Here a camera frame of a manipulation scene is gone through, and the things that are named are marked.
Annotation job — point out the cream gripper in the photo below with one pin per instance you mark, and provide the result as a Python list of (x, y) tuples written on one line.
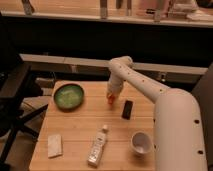
[(114, 90)]

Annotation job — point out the black office chair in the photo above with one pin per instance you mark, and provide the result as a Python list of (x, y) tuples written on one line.
[(16, 83)]

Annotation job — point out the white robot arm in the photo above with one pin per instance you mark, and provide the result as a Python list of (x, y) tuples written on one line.
[(178, 136)]

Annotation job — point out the red orange pepper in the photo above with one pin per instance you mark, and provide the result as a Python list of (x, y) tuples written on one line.
[(111, 99)]

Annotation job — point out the green ceramic bowl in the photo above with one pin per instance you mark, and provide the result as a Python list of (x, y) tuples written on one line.
[(68, 96)]

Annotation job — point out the white cup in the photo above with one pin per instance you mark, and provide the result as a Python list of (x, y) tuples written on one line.
[(140, 143)]

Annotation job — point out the white plastic bottle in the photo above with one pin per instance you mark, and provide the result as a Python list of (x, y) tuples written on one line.
[(97, 147)]

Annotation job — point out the black rectangular block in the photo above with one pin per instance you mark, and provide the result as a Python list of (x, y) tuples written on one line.
[(126, 114)]

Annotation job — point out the white sponge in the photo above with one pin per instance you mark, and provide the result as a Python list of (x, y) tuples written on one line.
[(54, 145)]

